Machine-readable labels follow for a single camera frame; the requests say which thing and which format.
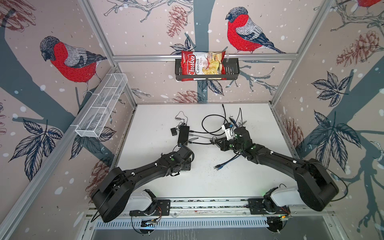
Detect thin black power cord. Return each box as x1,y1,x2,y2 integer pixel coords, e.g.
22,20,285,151
175,110,189,127

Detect black network switch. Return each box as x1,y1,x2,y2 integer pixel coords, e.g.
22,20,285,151
178,126,190,147

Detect black power adapter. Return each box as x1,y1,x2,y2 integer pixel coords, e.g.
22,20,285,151
171,128,178,136

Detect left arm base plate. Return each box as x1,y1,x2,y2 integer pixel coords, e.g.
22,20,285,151
129,200,171,217

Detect red cassava chips bag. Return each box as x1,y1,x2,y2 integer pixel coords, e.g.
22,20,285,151
181,51,226,76

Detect black ethernet cable loop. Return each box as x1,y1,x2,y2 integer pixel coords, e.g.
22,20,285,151
188,113,230,135

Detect aluminium front rail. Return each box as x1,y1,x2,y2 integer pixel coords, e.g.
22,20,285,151
85,196,332,220

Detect black wire wall basket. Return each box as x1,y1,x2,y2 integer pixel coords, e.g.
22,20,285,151
175,59,240,82

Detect white mesh wall shelf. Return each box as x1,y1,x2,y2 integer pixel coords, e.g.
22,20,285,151
76,73,128,138

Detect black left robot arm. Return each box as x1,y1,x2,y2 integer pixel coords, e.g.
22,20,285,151
91,146,195,223

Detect blue ethernet cable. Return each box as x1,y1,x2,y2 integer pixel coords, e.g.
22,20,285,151
214,116,244,171

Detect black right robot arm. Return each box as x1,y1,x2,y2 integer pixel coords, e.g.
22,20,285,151
211,127,339,212

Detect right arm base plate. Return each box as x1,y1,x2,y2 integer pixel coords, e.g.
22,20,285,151
245,198,291,215

